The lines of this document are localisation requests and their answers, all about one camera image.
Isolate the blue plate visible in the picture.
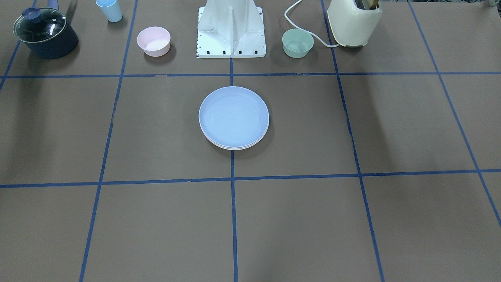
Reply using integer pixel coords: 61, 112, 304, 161
198, 86, 270, 136

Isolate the pink plate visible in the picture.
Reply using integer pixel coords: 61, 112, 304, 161
203, 128, 268, 150

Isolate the cream plate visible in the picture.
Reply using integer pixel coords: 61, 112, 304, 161
206, 135, 265, 150

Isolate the green bowl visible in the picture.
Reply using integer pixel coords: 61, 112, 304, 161
281, 29, 314, 58

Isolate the pink bowl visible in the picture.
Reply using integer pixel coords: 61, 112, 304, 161
136, 26, 171, 57

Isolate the cream toaster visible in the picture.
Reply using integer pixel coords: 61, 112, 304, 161
327, 0, 383, 48

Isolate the light blue cup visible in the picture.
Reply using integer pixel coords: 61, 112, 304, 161
96, 0, 123, 23

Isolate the dark blue pot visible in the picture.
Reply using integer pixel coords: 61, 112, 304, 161
18, 0, 79, 59

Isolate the glass pot lid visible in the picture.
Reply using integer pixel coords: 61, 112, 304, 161
13, 7, 68, 43

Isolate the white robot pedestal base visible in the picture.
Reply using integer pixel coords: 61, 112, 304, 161
196, 0, 267, 58

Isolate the white toaster cable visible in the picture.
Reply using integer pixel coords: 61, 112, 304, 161
284, 0, 339, 48

